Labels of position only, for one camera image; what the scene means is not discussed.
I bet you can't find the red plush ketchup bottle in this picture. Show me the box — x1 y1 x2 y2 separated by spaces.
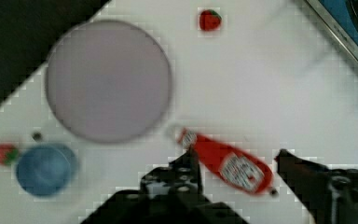
174 128 273 195

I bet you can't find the red strawberry near case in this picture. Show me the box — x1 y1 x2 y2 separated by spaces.
199 9 222 32

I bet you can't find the red strawberry near cup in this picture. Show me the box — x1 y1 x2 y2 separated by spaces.
0 144 20 166

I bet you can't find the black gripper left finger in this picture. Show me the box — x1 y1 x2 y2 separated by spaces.
80 150 249 224

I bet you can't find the black case with handle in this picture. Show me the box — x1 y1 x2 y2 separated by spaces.
304 0 358 63

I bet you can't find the round lavender plate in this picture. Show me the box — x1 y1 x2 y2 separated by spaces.
45 21 172 144

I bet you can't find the blue plastic cup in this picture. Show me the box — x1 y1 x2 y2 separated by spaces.
15 143 79 198

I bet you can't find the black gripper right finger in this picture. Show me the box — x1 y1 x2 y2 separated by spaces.
274 149 358 224

